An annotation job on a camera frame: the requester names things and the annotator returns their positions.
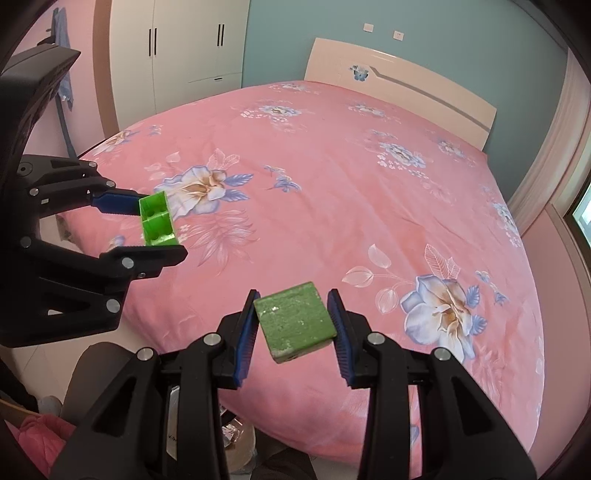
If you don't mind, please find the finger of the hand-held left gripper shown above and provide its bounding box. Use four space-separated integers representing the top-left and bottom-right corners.
18 154 141 217
21 235 188 333

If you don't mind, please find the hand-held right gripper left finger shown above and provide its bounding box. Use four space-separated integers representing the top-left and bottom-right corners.
48 290 259 480

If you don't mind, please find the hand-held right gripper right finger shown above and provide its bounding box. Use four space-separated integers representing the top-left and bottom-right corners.
327 288 539 480

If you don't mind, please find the green plastic block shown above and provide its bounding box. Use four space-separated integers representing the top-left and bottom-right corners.
139 191 181 247

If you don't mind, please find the green sponge cube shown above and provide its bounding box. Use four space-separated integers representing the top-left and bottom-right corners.
254 281 338 364

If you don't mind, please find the blue hanging cloth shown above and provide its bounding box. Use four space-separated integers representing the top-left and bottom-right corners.
50 7 75 112

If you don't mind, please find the person's grey trouser leg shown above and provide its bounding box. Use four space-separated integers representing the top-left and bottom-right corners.
62 342 153 423

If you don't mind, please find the pink floral blanket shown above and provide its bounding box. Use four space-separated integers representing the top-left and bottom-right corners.
60 79 548 478

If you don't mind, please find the white wardrobe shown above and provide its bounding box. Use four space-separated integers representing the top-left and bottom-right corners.
108 0 252 134

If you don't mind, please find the pink jacket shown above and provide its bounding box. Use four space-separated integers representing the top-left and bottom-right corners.
7 413 77 478

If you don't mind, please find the window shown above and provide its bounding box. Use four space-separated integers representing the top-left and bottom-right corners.
551 180 591 250

